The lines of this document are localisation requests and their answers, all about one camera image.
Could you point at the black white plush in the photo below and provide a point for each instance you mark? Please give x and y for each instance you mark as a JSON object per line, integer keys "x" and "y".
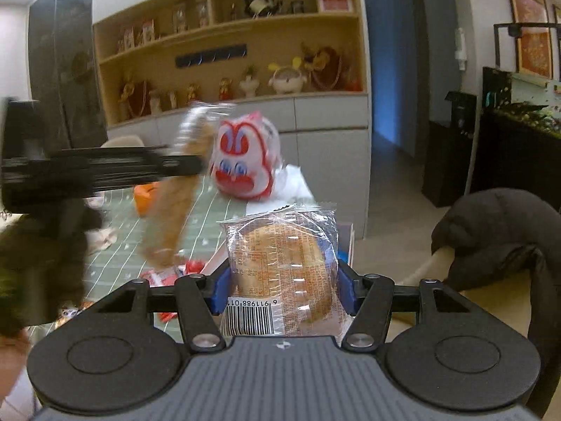
{"x": 263, "y": 5}

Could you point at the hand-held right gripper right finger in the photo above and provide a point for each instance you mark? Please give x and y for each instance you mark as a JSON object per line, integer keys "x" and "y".
{"x": 348, "y": 291}

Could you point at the red packet white label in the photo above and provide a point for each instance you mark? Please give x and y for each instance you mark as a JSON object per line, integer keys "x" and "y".
{"x": 195, "y": 266}

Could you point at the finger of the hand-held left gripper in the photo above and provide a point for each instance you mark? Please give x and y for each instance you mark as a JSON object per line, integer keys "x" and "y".
{"x": 144, "y": 166}

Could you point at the white wall intercom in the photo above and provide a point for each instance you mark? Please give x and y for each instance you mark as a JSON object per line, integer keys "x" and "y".
{"x": 460, "y": 50}

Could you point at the black jacket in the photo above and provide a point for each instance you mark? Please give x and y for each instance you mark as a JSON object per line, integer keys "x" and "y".
{"x": 491, "y": 228}

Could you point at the gold figure red frame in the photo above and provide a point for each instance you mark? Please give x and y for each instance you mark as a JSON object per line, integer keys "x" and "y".
{"x": 138, "y": 96}

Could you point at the red white rabbit bag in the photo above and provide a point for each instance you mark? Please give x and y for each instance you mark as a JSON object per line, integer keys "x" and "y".
{"x": 245, "y": 158}

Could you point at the orange tissue box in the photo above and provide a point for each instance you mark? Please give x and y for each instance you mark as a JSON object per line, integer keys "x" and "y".
{"x": 144, "y": 199}

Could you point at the small red gold figurine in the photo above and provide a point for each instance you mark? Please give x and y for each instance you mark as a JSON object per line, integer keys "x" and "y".
{"x": 225, "y": 90}
{"x": 192, "y": 95}

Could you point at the large red framed picture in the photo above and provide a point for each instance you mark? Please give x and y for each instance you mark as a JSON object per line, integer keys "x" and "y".
{"x": 532, "y": 8}

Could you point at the black tank stand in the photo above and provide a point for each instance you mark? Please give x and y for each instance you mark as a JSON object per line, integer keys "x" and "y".
{"x": 504, "y": 162}

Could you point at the green checked tablecloth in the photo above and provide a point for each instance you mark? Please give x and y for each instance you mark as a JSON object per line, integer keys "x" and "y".
{"x": 205, "y": 228}

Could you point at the wooden shelf cabinet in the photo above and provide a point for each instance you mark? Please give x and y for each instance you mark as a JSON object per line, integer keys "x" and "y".
{"x": 263, "y": 35}

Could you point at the glass jar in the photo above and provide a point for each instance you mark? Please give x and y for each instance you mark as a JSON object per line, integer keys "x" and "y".
{"x": 296, "y": 7}

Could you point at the white cartoon tote bag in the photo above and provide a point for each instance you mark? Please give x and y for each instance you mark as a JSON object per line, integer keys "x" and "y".
{"x": 101, "y": 239}

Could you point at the small brown snack packet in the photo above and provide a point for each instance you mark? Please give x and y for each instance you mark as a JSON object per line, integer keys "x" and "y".
{"x": 72, "y": 311}

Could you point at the round bread packet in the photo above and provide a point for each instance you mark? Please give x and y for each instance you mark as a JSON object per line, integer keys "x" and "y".
{"x": 280, "y": 263}

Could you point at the long floss bread packet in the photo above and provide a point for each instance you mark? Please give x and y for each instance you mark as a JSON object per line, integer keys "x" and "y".
{"x": 175, "y": 210}

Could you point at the dark glass cabinet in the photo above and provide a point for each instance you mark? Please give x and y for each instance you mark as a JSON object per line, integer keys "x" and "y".
{"x": 70, "y": 52}

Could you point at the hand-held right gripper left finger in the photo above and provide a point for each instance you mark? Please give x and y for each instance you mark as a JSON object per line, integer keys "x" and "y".
{"x": 220, "y": 294}

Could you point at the black tank lamp frame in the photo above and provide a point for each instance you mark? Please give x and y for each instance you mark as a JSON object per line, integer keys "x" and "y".
{"x": 513, "y": 30}

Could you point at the white plush yellow ears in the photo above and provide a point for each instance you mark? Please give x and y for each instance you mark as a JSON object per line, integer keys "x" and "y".
{"x": 287, "y": 80}

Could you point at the red ornament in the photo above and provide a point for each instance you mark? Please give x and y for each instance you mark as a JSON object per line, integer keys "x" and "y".
{"x": 355, "y": 81}

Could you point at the black floor appliance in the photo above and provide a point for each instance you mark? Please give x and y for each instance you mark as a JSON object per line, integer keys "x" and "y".
{"x": 447, "y": 162}

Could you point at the glass fish tank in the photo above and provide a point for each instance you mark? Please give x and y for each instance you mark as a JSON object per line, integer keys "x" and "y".
{"x": 526, "y": 109}

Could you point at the white vase with plant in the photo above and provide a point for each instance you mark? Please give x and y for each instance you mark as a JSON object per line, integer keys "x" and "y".
{"x": 249, "y": 85}

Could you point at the boxed figurine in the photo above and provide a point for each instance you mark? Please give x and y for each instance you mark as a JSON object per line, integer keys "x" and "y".
{"x": 180, "y": 17}
{"x": 201, "y": 12}

